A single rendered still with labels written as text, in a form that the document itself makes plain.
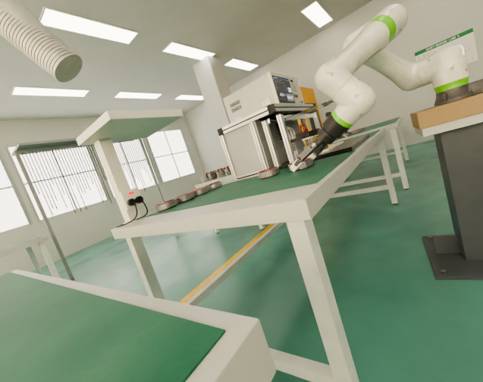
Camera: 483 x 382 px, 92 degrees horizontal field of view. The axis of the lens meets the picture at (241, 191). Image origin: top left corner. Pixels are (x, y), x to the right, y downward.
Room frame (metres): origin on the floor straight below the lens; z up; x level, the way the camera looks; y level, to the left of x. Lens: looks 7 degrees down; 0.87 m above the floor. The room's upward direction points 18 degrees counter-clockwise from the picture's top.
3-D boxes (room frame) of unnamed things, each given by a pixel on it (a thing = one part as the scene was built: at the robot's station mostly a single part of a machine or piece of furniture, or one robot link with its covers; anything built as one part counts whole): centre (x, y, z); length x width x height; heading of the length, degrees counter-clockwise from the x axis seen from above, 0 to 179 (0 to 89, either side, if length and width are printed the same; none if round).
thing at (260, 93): (1.74, -0.36, 1.22); 0.44 x 0.39 x 0.20; 142
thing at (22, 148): (3.92, 2.09, 0.96); 1.84 x 0.50 x 1.93; 142
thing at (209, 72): (5.80, -0.16, 1.65); 0.50 x 0.45 x 3.30; 52
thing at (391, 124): (3.51, -1.92, 0.37); 1.85 x 1.10 x 0.75; 142
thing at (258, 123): (1.69, -0.41, 0.92); 0.66 x 0.01 x 0.30; 142
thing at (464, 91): (1.13, -1.18, 0.86); 0.26 x 0.15 x 0.06; 64
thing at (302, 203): (1.68, -0.42, 0.72); 2.20 x 1.01 x 0.05; 142
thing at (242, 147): (1.52, -0.09, 0.91); 0.28 x 0.03 x 0.32; 52
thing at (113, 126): (1.18, 0.41, 0.98); 0.37 x 0.35 x 0.46; 142
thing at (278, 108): (1.73, -0.36, 1.09); 0.68 x 0.44 x 0.05; 142
